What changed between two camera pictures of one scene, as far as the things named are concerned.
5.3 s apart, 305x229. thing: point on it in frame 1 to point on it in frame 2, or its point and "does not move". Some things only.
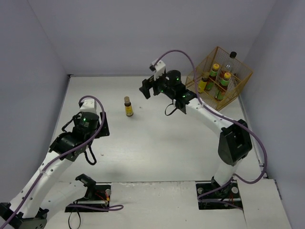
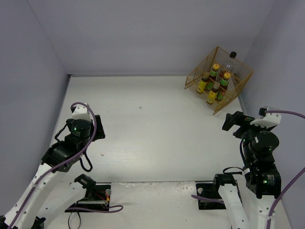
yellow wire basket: x=220 y=78 does not move
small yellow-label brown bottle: x=129 y=110 to x=213 y=93
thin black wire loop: x=68 y=220 does not move
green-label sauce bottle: x=209 y=84 does not move
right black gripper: x=155 y=86 to x=235 y=119
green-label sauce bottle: x=220 y=94 does not move
